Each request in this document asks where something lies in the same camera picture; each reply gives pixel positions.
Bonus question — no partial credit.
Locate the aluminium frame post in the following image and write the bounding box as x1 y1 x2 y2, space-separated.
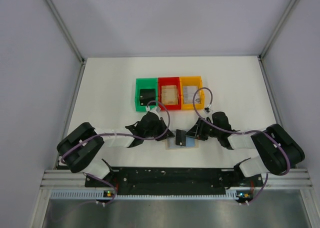
258 0 307 61
37 0 86 63

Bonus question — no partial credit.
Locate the yellow plastic bin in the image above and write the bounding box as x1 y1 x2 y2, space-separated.
179 76 205 110

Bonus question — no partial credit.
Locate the right aluminium frame post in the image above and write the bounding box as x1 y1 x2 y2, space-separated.
258 0 307 61

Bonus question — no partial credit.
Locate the green plastic bin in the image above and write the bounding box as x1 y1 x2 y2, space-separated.
134 78 158 112

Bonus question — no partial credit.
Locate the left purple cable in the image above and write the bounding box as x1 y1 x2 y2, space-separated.
60 100 171 208

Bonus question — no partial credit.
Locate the left aluminium frame post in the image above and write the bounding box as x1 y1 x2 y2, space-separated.
37 0 86 63

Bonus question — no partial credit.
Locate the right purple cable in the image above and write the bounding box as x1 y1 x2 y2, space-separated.
192 87 292 205

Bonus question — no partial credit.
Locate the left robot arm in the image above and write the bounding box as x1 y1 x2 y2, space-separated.
57 107 175 179

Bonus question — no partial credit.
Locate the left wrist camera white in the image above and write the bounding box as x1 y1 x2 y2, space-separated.
145 106 161 115

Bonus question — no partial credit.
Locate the silver cards stack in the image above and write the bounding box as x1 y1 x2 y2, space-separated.
182 85 201 104

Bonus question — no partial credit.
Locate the purple cable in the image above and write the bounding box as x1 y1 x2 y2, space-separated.
192 87 292 205
60 100 171 208

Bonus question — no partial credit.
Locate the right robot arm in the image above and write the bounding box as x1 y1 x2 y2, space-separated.
186 112 305 187

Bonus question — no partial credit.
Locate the grey slotted cable duct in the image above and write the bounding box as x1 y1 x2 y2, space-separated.
50 188 239 200

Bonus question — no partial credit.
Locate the black cards stack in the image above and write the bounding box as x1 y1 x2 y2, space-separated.
138 88 156 106

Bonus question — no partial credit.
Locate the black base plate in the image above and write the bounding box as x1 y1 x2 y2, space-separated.
84 166 263 195

